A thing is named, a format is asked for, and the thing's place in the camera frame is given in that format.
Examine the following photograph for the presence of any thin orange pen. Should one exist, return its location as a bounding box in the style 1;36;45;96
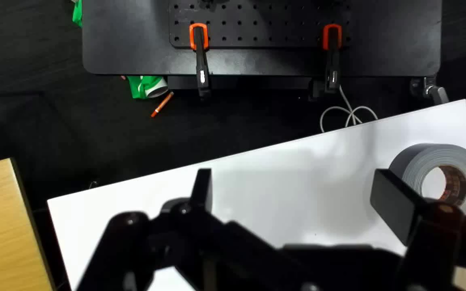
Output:
148;91;176;120

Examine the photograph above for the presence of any grey duct tape roll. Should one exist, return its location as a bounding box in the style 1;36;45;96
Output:
388;143;466;221

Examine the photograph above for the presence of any wooden table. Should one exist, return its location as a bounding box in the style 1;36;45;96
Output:
0;157;55;291

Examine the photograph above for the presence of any green scrap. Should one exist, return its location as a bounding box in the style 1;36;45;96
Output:
69;0;84;30

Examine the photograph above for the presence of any orange black bar clamp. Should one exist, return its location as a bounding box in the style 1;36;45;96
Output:
310;23;344;101
187;22;213;101

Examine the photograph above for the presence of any white cable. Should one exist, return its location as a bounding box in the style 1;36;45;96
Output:
318;85;378;135

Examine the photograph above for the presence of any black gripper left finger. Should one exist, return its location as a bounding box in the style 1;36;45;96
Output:
76;167;299;291

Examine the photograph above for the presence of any green and orange small object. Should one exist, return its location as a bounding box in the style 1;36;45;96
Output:
126;75;169;102

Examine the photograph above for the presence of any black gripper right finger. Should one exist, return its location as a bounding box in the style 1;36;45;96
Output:
368;167;466;291

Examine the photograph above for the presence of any grey metal bracket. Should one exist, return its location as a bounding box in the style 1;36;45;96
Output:
409;77;449;106

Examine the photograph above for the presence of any black pegboard base plate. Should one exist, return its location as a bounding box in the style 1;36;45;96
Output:
80;0;443;78

